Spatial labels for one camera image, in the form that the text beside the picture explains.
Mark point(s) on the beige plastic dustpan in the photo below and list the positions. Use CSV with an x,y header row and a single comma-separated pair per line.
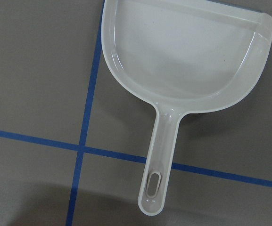
x,y
182,57

